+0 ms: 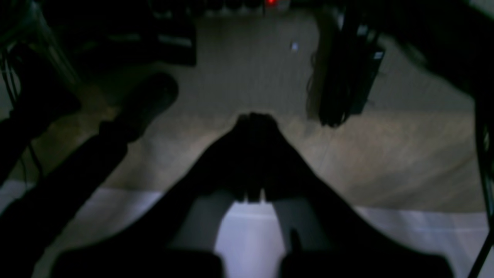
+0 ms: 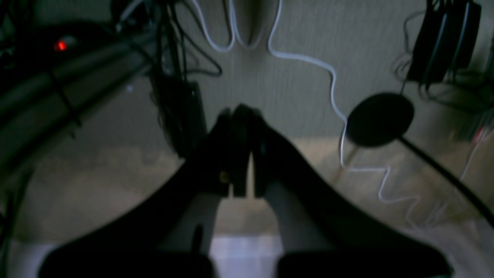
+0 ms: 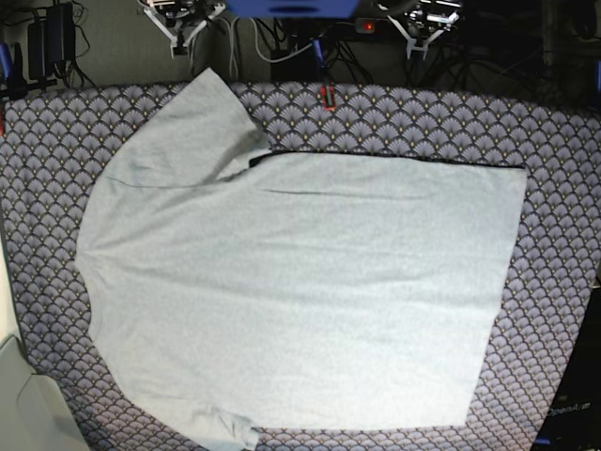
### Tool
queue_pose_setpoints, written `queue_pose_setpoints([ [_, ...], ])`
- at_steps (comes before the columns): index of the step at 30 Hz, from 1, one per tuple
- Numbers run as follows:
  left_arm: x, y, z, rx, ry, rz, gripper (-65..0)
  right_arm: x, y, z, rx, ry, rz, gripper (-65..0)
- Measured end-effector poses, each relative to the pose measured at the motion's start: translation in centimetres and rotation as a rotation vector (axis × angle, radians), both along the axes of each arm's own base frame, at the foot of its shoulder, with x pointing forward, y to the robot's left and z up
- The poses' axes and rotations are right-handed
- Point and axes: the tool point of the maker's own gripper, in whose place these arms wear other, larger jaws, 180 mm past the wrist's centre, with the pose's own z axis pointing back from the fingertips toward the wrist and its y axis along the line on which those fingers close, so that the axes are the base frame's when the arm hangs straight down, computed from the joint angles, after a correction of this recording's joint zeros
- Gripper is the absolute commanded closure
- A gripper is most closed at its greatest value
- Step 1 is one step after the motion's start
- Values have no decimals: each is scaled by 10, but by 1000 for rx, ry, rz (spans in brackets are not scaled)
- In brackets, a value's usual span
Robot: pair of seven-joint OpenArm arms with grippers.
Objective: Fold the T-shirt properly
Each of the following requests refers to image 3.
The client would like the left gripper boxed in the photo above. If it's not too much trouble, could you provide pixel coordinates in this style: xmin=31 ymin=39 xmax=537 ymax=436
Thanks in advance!
xmin=378 ymin=0 xmax=460 ymax=60

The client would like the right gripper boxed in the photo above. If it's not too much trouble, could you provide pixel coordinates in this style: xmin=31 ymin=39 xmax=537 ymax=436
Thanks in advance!
xmin=138 ymin=0 xmax=226 ymax=58

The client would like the light grey T-shirt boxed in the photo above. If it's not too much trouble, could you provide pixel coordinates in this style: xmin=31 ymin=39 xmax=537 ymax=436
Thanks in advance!
xmin=75 ymin=70 xmax=527 ymax=450

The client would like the black power strip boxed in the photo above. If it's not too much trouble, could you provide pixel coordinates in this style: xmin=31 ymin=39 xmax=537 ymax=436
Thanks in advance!
xmin=331 ymin=17 xmax=399 ymax=35

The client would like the blue box overhead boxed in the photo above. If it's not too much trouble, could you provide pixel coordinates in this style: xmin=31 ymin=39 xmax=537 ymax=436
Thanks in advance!
xmin=225 ymin=0 xmax=359 ymax=19

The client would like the red table clamp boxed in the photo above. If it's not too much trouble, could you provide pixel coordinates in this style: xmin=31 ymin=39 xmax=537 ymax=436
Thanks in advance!
xmin=319 ymin=84 xmax=336 ymax=112

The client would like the black power adapter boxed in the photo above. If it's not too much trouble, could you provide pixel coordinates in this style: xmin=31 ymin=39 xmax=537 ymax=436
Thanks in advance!
xmin=270 ymin=50 xmax=320 ymax=83

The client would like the black box left background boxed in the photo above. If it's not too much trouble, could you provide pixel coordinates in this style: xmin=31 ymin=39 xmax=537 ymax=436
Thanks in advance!
xmin=27 ymin=2 xmax=76 ymax=81

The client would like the fan-patterned table cloth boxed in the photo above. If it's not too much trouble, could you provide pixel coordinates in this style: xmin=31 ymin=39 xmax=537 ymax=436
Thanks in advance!
xmin=1 ymin=82 xmax=600 ymax=450

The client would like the white plastic bin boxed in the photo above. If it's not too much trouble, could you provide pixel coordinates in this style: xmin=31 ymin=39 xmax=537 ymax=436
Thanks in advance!
xmin=0 ymin=332 xmax=90 ymax=451

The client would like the black OpenArm box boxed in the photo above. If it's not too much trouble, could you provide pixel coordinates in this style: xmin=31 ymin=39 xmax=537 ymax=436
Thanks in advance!
xmin=532 ymin=288 xmax=600 ymax=450

